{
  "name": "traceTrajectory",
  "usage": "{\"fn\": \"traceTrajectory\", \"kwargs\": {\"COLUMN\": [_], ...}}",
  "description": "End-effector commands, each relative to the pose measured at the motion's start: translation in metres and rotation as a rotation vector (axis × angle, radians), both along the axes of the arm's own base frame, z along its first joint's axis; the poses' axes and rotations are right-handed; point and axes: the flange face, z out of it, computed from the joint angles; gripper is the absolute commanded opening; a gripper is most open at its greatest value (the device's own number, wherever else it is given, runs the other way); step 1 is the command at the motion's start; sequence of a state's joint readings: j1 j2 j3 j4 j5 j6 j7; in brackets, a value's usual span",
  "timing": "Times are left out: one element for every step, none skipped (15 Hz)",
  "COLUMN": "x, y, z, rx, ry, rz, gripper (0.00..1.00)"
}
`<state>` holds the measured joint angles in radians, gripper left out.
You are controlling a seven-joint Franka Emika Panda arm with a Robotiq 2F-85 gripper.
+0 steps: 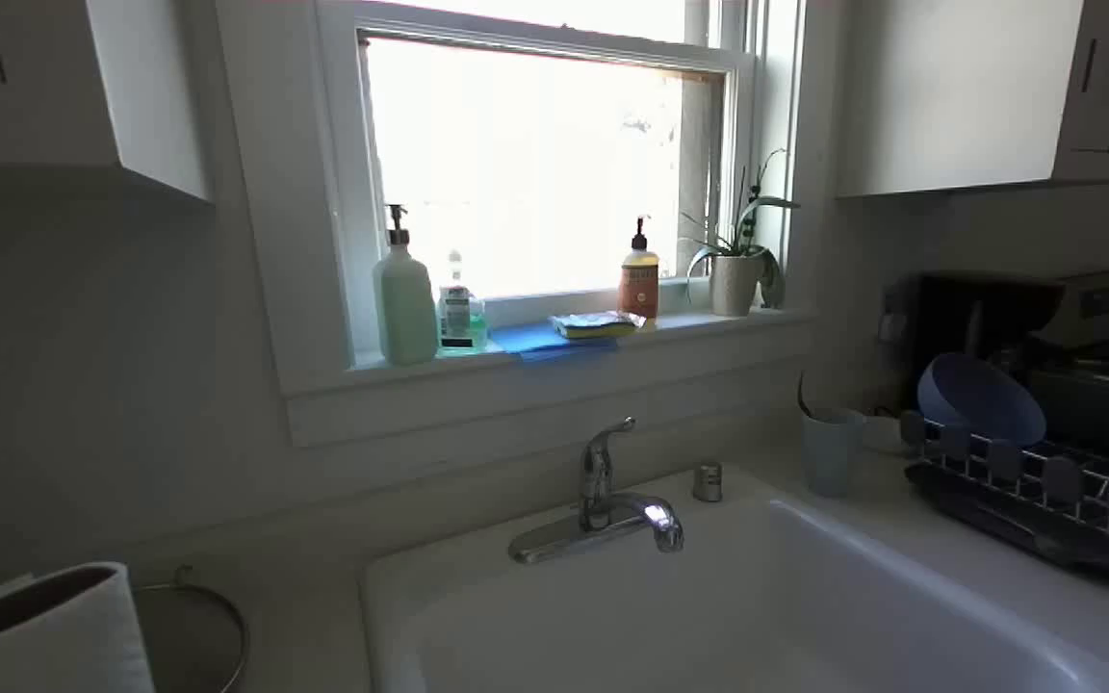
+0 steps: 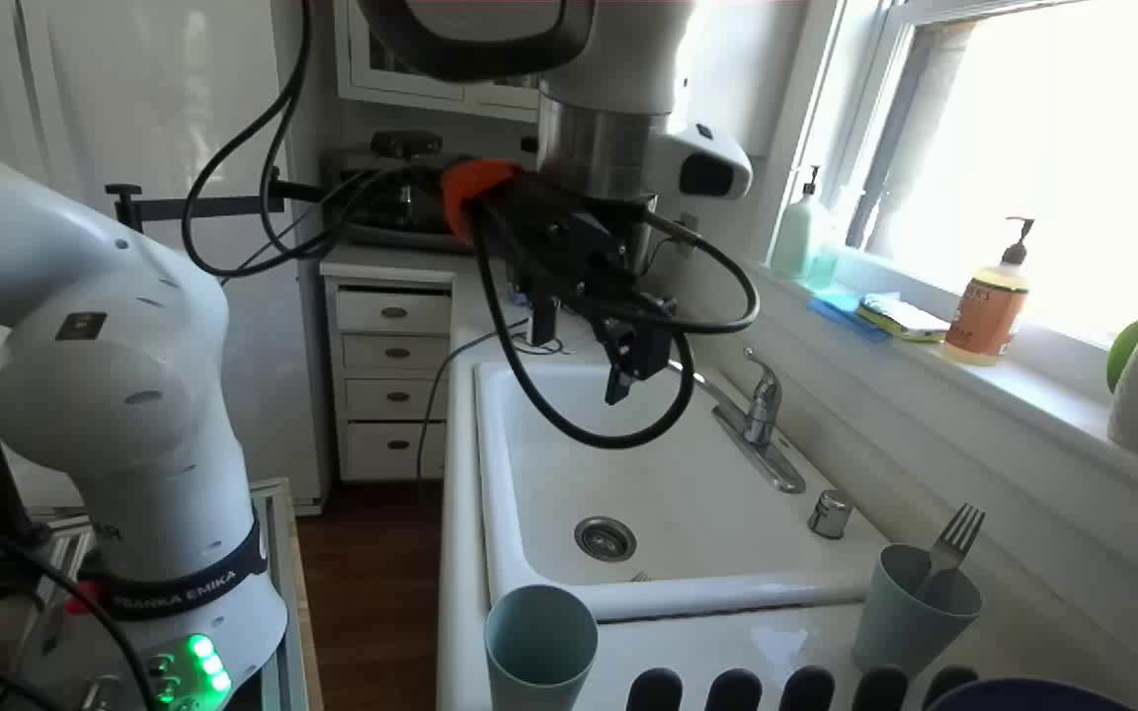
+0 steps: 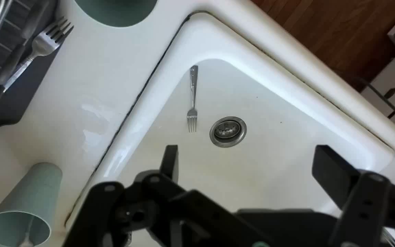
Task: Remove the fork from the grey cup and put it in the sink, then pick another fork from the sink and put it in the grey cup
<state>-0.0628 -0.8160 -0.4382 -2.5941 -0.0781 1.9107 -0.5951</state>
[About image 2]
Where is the pale blue plastic cup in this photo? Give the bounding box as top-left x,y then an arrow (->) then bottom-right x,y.
484,580 -> 603,711

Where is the white drawer cabinet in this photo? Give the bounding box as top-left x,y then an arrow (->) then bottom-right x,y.
315,247 -> 462,508

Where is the thin grey power cord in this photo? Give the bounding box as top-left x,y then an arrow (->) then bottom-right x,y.
412,328 -> 521,484

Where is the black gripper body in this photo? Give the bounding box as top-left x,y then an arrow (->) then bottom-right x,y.
480,170 -> 676,360

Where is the blue bowl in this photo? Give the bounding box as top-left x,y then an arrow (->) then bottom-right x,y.
927,676 -> 1133,711

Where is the white upper cabinet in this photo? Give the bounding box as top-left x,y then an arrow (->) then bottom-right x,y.
327,0 -> 560,130

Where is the black dish rack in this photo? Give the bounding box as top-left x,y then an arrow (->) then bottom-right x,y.
620,663 -> 998,711

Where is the blue sponge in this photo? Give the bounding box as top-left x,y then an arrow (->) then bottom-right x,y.
807,281 -> 892,349

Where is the metal sink drain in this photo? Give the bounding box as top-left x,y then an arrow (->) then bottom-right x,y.
574,513 -> 642,563

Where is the metal robot cart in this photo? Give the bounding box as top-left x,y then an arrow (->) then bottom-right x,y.
0,475 -> 323,711

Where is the silver metal fork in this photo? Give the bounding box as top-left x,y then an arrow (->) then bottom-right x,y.
920,500 -> 994,583

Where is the chrome sink hole cap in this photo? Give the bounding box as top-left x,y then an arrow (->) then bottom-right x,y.
801,484 -> 859,543

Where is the amber soap pump bottle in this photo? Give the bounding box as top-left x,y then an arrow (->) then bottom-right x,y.
942,213 -> 1039,367

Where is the grey plastic cup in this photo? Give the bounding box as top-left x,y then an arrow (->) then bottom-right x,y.
849,541 -> 983,678

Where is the yellow green sponge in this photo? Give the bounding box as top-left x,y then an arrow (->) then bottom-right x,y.
859,288 -> 954,349

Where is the white curtain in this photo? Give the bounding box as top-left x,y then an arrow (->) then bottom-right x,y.
0,0 -> 310,253

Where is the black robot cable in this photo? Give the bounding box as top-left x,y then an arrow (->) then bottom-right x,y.
177,0 -> 768,454

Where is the black toaster oven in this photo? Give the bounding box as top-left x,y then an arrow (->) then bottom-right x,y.
322,130 -> 495,258

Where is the white farmhouse sink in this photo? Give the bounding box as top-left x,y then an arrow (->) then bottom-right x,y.
433,343 -> 909,711

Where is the white window frame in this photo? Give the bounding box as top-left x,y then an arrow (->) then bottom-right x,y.
765,0 -> 1138,360

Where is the chrome sink faucet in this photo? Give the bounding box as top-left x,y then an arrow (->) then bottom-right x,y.
692,349 -> 813,499

